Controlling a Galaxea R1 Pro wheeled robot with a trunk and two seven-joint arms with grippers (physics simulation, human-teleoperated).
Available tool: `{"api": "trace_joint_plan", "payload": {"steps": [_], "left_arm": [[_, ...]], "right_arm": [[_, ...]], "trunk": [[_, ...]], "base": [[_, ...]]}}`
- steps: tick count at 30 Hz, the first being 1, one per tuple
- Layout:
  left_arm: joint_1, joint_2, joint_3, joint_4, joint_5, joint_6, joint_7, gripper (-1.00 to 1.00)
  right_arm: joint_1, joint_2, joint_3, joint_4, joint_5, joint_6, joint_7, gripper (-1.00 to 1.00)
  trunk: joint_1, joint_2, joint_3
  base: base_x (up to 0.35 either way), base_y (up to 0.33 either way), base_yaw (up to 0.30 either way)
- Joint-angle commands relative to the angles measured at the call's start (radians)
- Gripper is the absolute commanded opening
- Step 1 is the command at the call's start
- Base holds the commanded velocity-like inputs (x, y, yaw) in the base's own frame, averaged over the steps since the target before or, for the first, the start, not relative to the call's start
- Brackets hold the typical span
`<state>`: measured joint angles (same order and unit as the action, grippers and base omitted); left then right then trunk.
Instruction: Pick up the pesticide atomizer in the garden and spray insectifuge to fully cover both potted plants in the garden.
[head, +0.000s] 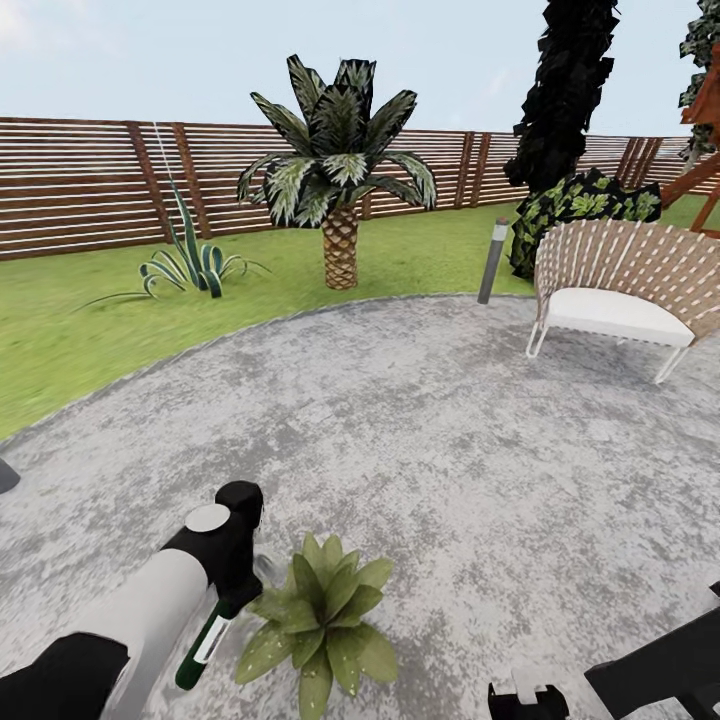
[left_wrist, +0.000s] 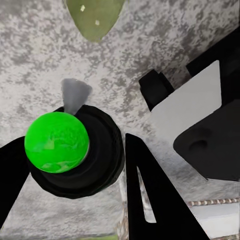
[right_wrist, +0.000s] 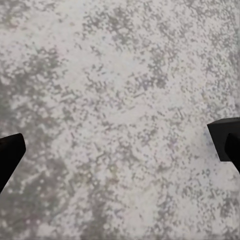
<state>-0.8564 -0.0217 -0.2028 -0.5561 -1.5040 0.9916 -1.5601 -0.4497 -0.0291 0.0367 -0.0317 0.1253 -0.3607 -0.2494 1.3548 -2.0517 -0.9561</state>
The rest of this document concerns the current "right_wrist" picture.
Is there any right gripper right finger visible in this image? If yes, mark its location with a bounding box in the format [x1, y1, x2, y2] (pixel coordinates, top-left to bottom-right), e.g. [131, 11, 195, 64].
[224, 133, 240, 173]

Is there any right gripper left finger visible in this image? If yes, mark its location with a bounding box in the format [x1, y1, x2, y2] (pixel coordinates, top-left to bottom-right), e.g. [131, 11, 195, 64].
[0, 133, 26, 193]

